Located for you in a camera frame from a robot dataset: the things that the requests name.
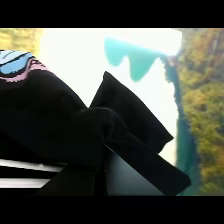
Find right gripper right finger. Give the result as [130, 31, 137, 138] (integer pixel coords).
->
[104, 144, 165, 196]

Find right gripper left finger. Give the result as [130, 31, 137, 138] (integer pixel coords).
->
[34, 164, 101, 196]

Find black long-sleeved shirt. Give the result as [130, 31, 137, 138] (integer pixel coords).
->
[0, 49, 193, 196]

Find silver frame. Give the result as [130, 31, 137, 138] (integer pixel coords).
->
[0, 158, 65, 190]

